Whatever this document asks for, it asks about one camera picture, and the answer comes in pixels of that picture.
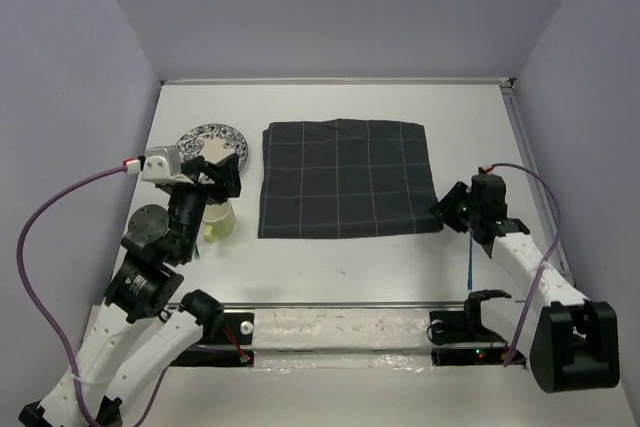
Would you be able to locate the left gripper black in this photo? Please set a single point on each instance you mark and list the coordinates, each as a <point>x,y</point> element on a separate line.
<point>226,172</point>

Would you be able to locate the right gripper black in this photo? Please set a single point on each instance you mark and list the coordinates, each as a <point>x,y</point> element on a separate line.
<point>443,209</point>

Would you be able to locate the dark checked cloth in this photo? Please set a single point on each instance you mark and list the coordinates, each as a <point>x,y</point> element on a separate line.
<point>346,179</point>

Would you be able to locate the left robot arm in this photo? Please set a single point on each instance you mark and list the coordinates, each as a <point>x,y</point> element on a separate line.
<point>131,345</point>

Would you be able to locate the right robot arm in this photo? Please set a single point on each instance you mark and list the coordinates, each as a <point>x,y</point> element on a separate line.
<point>568,341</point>

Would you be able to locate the blue floral plate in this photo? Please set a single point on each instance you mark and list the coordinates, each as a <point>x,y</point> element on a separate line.
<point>215,142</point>

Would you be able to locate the pale yellow mug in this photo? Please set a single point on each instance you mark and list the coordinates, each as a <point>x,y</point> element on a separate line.
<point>218,221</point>

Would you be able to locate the iridescent spoon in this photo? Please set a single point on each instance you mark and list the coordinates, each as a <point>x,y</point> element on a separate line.
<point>470,269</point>

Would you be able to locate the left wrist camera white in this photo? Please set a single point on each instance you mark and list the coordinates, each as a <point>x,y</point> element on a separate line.
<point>161,166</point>

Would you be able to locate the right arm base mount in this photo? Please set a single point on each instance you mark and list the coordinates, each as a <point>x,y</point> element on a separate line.
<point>457,341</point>

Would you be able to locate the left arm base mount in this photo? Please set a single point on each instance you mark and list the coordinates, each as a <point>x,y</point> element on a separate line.
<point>230,347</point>

